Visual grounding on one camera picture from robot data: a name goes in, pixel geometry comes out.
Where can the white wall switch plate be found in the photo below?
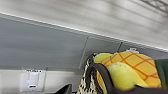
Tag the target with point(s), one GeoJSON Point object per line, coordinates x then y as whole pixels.
{"type": "Point", "coordinates": [32, 80]}

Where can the small white wall socket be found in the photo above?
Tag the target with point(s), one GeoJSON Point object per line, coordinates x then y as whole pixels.
{"type": "Point", "coordinates": [132, 50]}

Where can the yellow pineapple plush toy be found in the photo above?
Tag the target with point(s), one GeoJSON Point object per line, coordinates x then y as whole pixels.
{"type": "Point", "coordinates": [130, 68]}

